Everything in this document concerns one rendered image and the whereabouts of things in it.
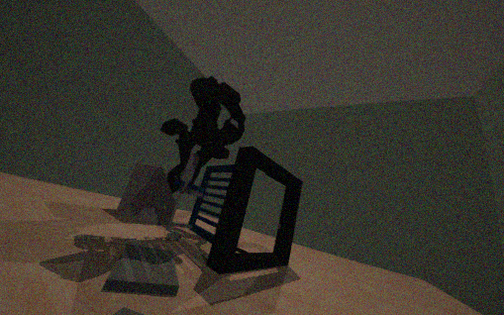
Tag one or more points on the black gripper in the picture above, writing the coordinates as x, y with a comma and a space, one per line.
187, 140

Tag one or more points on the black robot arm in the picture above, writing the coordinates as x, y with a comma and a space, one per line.
208, 93

